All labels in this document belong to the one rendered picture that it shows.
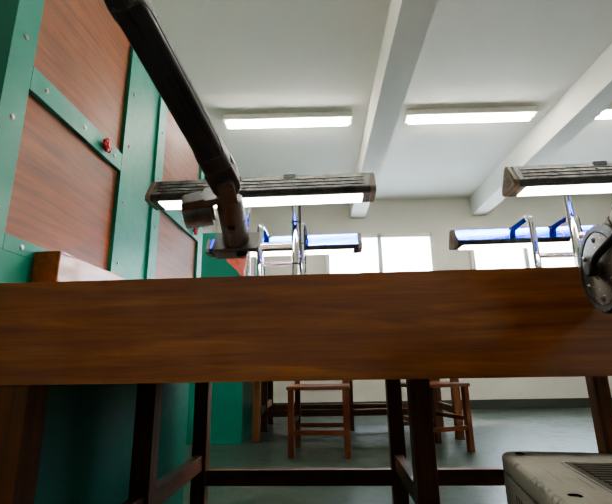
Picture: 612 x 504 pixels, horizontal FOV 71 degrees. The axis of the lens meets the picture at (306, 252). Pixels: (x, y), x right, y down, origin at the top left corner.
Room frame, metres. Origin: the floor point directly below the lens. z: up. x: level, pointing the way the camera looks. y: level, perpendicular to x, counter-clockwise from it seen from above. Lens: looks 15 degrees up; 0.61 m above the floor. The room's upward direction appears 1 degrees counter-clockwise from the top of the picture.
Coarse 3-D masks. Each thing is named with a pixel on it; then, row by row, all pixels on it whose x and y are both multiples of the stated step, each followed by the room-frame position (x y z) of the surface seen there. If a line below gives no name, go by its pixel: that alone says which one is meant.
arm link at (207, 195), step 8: (224, 184) 0.76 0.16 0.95; (232, 184) 0.77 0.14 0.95; (200, 192) 0.83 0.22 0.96; (208, 192) 0.83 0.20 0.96; (224, 192) 0.78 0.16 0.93; (232, 192) 0.78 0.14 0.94; (184, 200) 0.82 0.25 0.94; (192, 200) 0.81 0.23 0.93; (200, 200) 0.81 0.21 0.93; (208, 200) 0.81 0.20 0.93; (216, 200) 0.81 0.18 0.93; (224, 200) 0.80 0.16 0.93; (232, 200) 0.80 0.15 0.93; (184, 208) 0.82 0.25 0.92; (192, 208) 0.82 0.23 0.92; (200, 208) 0.83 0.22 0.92; (208, 208) 0.83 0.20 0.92; (184, 216) 0.83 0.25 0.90; (192, 216) 0.83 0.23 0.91; (200, 216) 0.83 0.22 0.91; (208, 216) 0.83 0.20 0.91; (192, 224) 0.84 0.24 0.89; (200, 224) 0.85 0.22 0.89; (208, 224) 0.85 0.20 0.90
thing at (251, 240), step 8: (240, 224) 0.87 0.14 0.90; (224, 232) 0.88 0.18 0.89; (232, 232) 0.87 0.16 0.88; (240, 232) 0.88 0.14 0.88; (256, 232) 0.94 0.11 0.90; (216, 240) 0.93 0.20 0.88; (224, 240) 0.90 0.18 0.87; (232, 240) 0.89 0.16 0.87; (240, 240) 0.89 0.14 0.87; (248, 240) 0.91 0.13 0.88; (256, 240) 0.92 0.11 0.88; (216, 248) 0.90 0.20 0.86; (224, 248) 0.90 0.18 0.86; (232, 248) 0.90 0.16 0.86; (240, 248) 0.90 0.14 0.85; (248, 248) 0.90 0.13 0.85; (256, 248) 0.90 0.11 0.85
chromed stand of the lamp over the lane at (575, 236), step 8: (568, 200) 1.19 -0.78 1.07; (568, 208) 1.19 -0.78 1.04; (568, 216) 1.19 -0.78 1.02; (568, 224) 1.20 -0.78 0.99; (576, 224) 1.19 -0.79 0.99; (576, 232) 1.19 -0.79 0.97; (584, 232) 1.19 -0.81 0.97; (576, 240) 1.19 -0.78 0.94; (576, 248) 1.19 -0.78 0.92; (576, 256) 1.19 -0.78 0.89; (576, 264) 1.20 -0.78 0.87
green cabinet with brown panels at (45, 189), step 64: (0, 0) 0.75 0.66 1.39; (64, 0) 0.90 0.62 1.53; (0, 64) 0.75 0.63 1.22; (64, 64) 0.93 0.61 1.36; (128, 64) 1.24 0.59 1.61; (0, 128) 0.76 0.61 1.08; (64, 128) 0.97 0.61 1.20; (128, 128) 1.26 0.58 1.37; (0, 192) 0.79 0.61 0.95; (64, 192) 1.00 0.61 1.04; (128, 192) 1.30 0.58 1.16; (128, 256) 1.36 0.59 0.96; (192, 256) 2.00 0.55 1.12
